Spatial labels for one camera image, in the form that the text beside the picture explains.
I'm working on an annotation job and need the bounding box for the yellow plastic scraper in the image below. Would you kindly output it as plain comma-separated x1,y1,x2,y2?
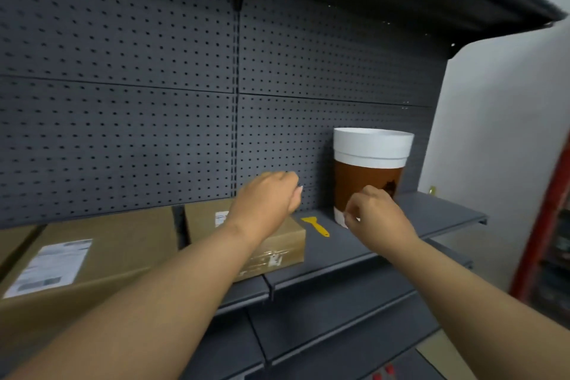
300,216,331,238

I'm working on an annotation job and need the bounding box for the person's left forearm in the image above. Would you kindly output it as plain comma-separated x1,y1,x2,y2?
4,219,259,380

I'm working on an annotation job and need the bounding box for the person's right hand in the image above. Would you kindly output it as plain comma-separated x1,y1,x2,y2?
343,185,419,256

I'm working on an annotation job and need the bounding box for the person's right forearm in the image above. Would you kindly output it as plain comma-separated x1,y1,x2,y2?
387,237,570,380

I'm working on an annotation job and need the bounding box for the person's left hand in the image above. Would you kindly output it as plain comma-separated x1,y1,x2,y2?
224,171,305,240

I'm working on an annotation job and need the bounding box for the red metal rack post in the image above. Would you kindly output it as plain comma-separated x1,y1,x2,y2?
509,132,570,305

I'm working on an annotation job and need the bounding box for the white and brown bucket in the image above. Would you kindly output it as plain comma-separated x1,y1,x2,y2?
332,127,415,229

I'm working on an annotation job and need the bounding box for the grey pegboard back panel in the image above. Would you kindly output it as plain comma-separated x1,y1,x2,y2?
0,0,448,229

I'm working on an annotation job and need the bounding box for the brown cardboard box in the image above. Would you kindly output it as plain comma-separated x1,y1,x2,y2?
0,207,179,367
185,198,307,283
0,224,43,280

